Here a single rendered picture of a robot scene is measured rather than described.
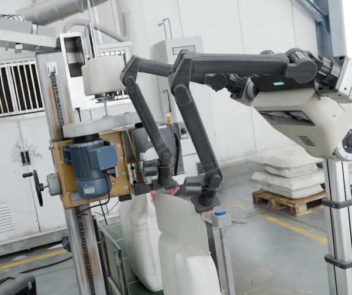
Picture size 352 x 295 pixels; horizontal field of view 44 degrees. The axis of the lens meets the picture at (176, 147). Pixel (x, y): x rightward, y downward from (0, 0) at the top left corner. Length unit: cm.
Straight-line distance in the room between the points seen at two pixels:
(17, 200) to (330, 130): 376
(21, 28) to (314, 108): 346
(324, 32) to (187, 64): 669
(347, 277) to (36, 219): 359
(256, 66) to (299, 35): 637
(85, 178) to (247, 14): 563
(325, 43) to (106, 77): 629
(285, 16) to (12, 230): 528
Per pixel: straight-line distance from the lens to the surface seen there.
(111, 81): 191
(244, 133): 705
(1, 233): 494
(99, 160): 183
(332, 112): 164
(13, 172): 482
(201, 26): 681
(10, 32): 449
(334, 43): 766
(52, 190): 214
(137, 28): 539
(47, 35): 458
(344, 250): 197
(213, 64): 132
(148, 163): 195
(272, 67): 138
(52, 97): 212
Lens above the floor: 150
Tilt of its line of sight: 8 degrees down
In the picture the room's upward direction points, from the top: 9 degrees counter-clockwise
